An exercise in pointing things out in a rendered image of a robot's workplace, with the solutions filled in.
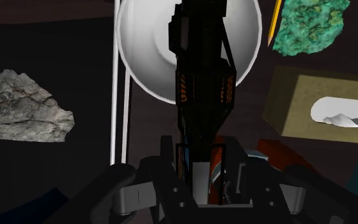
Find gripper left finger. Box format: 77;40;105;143
45;136;200;224

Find white thin rod frame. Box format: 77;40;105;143
109;0;133;166

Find grey rock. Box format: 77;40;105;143
0;69;76;143

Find red patterned flat object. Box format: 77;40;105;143
209;136;319;206

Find olive tissue box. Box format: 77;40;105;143
262;65;358;146

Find green rock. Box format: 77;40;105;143
272;0;352;57

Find black angular object orange marks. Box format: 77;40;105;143
168;0;237;199

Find white bowl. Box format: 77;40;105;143
115;0;263;105

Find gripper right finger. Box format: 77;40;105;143
226;137;358;224

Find white tissue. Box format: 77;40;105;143
310;96;358;132

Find yellow pencil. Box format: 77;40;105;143
267;0;284;47

